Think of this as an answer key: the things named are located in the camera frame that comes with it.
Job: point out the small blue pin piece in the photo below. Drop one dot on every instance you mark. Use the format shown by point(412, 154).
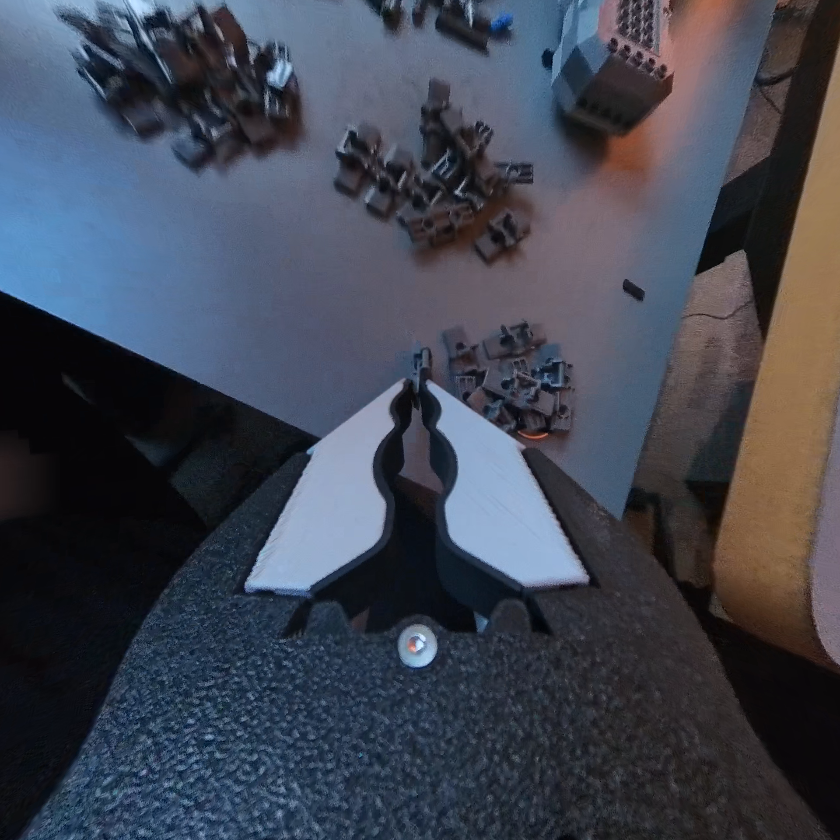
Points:
point(502, 22)

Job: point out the grey brick hub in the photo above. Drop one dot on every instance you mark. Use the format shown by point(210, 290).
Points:
point(614, 66)

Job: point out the small grey brick cluster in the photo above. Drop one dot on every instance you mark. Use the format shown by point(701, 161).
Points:
point(440, 184)
point(519, 381)

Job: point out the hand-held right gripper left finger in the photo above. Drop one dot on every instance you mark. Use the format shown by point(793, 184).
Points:
point(322, 525)

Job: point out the pile of grey brick parts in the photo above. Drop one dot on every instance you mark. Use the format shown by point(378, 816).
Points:
point(440, 16)

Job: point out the small dark grey brick piece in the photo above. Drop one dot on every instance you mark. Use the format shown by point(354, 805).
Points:
point(420, 368)

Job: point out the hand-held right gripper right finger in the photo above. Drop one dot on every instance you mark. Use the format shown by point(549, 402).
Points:
point(515, 519)

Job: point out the small black brick piece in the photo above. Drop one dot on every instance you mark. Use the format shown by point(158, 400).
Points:
point(634, 289)

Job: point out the person's dark clothed torso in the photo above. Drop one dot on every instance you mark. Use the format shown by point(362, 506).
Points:
point(92, 565)

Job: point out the wooden edged background table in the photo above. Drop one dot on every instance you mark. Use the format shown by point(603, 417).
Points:
point(788, 394)

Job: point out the dark grey brick cluster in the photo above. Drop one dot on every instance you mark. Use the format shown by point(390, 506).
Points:
point(184, 79)

